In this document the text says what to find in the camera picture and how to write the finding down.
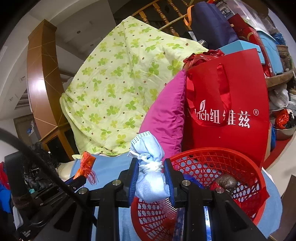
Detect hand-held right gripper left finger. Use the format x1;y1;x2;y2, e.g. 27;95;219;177
39;158;140;241

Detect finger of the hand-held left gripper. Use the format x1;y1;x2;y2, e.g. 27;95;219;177
66;181;86;194
62;174;82;184

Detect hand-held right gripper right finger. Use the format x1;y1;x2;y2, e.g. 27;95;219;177
164;158;266;241

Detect light blue socks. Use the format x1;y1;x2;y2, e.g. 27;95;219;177
129;131;166;204

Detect orange snack wrapper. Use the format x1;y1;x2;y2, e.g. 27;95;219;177
76;151;99;186

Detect blue plastic bag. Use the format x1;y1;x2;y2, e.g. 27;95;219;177
183;174;204;188

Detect red plastic mesh basket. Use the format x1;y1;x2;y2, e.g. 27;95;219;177
131;148;270;241

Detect red garment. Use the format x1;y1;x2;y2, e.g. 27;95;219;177
0;162;11;190

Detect blue garment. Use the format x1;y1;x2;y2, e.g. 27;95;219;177
0;183;12;214

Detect translucent ridged plastic piece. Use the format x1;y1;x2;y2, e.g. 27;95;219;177
159;197;186;241

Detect blue blanket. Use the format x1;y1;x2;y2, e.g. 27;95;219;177
69;153;284;241

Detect black puffer jacket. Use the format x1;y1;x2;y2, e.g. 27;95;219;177
23;141;60;193

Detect wooden cabinet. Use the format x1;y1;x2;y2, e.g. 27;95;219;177
26;20;70;137
38;125;79;160

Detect brown lattice screen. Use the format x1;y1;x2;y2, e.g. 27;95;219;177
14;115;37;144

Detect magenta pillow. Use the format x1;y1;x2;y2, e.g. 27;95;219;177
139;70;188;160

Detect red tote bag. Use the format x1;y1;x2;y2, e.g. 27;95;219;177
184;48;272;169

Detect green clover print quilt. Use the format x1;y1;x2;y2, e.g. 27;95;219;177
60;17;208;156

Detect red floor mat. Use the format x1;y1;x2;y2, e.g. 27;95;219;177
264;137;296;169

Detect metal bowl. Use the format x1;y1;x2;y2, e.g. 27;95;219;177
274;126;296;141

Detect red crinkled plastic bag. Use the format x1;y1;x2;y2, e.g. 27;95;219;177
183;49;226;70

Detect orange black plastic bag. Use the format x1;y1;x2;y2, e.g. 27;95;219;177
275;109;295;129

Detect white plastic bag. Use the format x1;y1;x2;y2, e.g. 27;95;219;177
269;88;289;109

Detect light blue box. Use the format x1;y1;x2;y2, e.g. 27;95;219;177
218;39;265;64

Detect wooden shelf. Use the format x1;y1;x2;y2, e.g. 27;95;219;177
265;70;296;88

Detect blue plastic container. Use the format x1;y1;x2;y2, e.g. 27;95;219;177
257;30;284;75

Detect wooden stair railing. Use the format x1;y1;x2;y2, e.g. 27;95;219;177
132;0;195;37

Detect woven basket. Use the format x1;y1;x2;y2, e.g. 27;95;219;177
276;45;289;58

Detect red gift box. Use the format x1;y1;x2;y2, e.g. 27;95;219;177
228;14;274;77

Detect black cable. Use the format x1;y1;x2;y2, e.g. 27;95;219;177
0;127;93;209

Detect navy bag with orange handles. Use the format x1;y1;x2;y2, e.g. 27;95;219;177
184;1;238;50

